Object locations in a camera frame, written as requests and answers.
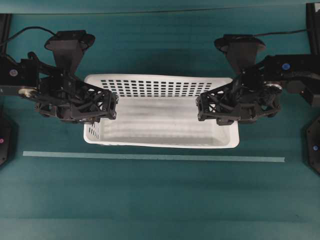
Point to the black left frame rail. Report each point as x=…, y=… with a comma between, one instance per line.
x=5, y=25

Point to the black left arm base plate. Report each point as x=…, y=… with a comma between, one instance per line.
x=5, y=137

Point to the light green tape strip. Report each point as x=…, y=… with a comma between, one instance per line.
x=162, y=157

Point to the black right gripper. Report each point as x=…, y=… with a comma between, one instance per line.
x=245, y=100

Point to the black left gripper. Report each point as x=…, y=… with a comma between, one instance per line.
x=60, y=94

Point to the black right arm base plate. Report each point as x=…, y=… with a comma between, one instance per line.
x=311, y=145

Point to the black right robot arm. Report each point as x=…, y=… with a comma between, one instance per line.
x=296, y=73

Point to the white plastic basket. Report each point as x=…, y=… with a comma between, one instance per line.
x=159, y=111

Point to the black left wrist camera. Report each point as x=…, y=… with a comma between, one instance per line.
x=69, y=47

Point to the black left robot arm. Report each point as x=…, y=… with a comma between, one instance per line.
x=20, y=78

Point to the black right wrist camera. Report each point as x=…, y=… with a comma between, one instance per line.
x=240, y=50

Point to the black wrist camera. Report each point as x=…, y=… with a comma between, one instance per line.
x=69, y=47
x=240, y=50

